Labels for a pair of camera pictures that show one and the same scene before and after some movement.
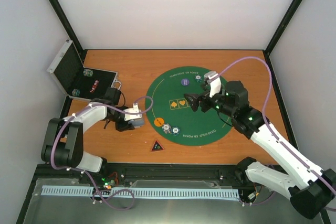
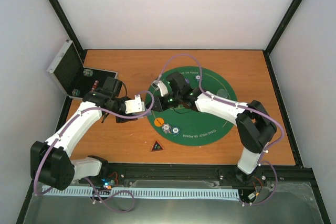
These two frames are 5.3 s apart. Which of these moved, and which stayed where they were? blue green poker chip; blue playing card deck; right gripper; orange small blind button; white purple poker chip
Moved: right gripper; blue playing card deck
Stayed: orange small blind button; white purple poker chip; blue green poker chip
